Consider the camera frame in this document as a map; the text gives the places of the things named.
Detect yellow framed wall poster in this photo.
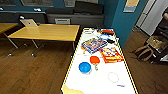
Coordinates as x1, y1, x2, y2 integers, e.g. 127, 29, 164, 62
122, 0, 140, 14

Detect red board game box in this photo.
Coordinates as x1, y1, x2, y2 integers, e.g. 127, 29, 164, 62
99, 46, 125, 64

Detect colourful game boxes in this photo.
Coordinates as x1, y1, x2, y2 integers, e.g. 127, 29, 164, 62
80, 37, 108, 54

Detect tan cardboard box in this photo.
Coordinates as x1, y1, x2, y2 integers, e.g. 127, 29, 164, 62
145, 34, 166, 51

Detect long wooden table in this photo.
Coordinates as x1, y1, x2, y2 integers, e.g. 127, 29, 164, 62
0, 22, 19, 49
7, 23, 81, 58

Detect black sofa section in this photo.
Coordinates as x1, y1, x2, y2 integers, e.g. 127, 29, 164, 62
73, 0, 104, 16

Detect small blue white item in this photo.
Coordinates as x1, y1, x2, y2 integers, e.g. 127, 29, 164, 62
99, 33, 110, 40

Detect grey rectangular cushion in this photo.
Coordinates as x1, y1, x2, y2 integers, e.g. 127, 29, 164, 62
54, 18, 72, 25

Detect blue bowl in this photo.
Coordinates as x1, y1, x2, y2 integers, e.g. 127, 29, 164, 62
78, 61, 92, 75

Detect brown backpack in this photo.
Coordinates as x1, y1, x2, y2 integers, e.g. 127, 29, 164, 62
133, 44, 155, 63

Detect white round dish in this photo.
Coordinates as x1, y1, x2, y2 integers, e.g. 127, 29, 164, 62
82, 29, 96, 36

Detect small white ledge device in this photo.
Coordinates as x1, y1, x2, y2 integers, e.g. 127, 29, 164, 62
33, 7, 44, 12

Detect small black item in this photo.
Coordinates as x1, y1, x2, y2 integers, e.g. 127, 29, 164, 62
106, 38, 117, 45

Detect yellow air hockey table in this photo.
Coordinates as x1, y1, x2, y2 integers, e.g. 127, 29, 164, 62
59, 27, 139, 94

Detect interior glass window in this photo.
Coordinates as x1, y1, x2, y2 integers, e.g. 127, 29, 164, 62
19, 0, 54, 8
63, 0, 76, 8
0, 0, 16, 6

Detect small red black box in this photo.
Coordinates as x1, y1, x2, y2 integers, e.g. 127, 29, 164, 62
100, 29, 115, 35

